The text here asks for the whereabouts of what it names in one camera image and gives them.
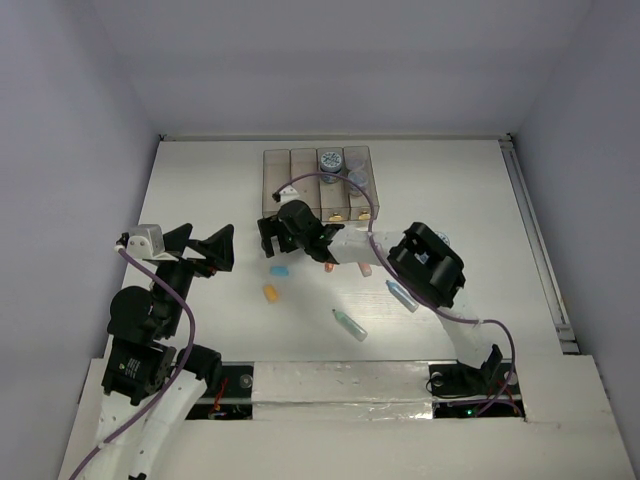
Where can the paper clip jar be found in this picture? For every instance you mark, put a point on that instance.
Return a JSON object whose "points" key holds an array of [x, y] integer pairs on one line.
{"points": [[358, 180], [356, 158]]}

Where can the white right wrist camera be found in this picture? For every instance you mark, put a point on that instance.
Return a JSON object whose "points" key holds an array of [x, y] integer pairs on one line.
{"points": [[286, 194]]}

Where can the teal green marker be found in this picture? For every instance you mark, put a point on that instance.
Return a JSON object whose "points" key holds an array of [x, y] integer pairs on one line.
{"points": [[350, 325]]}

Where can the blue eraser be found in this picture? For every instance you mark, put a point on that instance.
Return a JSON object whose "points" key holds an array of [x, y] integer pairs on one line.
{"points": [[279, 271]]}

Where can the pink orange highlighter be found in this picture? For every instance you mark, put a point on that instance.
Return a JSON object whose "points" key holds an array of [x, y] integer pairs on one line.
{"points": [[365, 269]]}

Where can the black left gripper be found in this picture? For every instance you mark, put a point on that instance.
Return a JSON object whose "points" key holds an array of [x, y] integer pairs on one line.
{"points": [[189, 261]]}

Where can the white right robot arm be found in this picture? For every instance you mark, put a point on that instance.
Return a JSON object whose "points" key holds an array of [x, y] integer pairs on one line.
{"points": [[425, 267]]}

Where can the blue label putty jar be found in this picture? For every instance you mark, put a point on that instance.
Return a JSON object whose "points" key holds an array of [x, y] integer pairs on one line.
{"points": [[443, 237]]}

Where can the orange eraser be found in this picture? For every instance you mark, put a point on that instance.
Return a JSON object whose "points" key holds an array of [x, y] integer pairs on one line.
{"points": [[271, 294]]}

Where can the light blue marker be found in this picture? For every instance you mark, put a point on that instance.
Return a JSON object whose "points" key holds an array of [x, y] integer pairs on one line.
{"points": [[402, 296]]}

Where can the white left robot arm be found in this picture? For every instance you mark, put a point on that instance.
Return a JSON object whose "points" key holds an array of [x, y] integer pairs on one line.
{"points": [[155, 372]]}

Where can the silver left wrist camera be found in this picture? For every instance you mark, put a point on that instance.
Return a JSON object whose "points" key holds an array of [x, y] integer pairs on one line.
{"points": [[145, 242]]}

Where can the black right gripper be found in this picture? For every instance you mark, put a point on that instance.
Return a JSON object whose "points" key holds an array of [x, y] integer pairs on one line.
{"points": [[271, 227]]}

